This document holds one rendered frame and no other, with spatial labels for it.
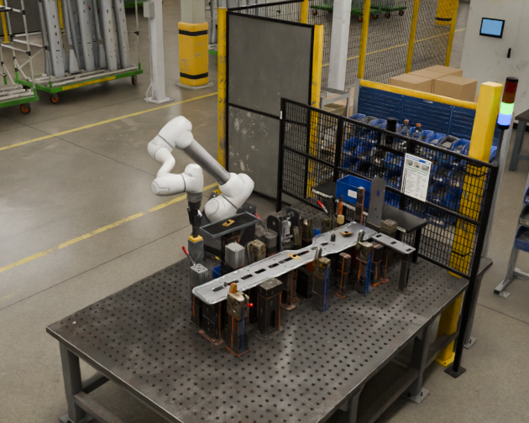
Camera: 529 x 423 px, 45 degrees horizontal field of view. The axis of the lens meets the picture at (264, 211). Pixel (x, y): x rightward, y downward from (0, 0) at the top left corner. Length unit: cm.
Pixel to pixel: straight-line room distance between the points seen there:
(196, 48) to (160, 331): 814
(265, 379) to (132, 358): 73
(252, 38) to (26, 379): 369
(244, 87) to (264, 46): 51
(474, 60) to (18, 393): 813
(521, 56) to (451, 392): 654
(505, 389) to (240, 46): 394
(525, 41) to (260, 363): 760
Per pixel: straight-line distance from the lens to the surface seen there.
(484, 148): 414
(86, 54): 1149
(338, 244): 406
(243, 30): 647
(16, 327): 523
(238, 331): 347
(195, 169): 354
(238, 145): 681
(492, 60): 1038
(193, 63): 1143
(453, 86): 827
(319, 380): 345
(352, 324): 386
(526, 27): 1017
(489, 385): 478
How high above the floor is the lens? 290
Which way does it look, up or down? 25 degrees down
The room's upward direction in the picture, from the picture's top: 2 degrees clockwise
